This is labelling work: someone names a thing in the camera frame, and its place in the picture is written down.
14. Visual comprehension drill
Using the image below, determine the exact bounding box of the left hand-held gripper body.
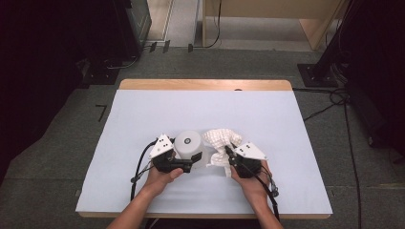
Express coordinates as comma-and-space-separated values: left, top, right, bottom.
148, 133, 194, 175

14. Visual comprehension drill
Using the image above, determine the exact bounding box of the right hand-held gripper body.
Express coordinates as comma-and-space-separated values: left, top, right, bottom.
228, 141, 268, 179

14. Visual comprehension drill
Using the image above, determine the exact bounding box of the white waffle cloth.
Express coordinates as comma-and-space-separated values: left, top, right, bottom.
202, 128, 244, 177

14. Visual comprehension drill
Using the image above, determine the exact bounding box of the person's right hand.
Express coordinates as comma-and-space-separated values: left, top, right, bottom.
230, 159, 273, 205

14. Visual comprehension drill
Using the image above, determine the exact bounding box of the person's left hand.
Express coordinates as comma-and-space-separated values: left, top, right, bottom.
142, 166, 185, 198

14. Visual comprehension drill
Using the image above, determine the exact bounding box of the white paper table sheet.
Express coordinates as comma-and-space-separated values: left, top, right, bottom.
75, 89, 333, 216

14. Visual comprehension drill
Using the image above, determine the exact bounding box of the wooden table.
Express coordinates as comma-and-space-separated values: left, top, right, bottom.
75, 78, 333, 220

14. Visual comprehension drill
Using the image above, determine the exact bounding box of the black metal stand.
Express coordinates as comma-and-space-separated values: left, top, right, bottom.
297, 0, 361, 89

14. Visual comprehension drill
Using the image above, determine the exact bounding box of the black cabinet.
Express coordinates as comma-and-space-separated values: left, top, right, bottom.
112, 0, 153, 62

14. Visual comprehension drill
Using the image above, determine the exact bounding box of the dark curtain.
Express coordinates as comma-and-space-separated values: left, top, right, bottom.
0, 0, 128, 187
337, 0, 405, 160

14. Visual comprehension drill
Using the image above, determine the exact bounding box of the light wooden desk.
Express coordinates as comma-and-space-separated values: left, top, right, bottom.
202, 0, 349, 52

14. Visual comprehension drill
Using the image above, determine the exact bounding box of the left hand-held gripper cable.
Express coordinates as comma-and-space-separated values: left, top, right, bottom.
130, 138, 160, 202

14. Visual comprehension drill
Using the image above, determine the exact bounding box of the hand-held gripper cable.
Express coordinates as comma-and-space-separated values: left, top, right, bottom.
237, 161, 282, 222
130, 138, 160, 202

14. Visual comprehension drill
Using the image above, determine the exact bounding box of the right hand-held gripper cable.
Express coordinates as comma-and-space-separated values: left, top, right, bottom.
237, 161, 282, 222

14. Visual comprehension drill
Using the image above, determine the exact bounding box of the grey floor cable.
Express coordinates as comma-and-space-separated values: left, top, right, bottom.
106, 54, 141, 71

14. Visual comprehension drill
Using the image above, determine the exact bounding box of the black stand base plate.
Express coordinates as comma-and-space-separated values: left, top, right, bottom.
80, 58, 121, 86

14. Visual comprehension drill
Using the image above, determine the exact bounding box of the looped black floor cable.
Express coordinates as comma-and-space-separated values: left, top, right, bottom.
291, 87, 352, 123

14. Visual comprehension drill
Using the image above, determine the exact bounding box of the long black floor cable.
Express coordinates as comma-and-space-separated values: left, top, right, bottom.
343, 101, 363, 229

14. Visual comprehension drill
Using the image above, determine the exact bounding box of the black hanging cable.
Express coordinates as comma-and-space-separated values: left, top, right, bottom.
190, 0, 224, 51

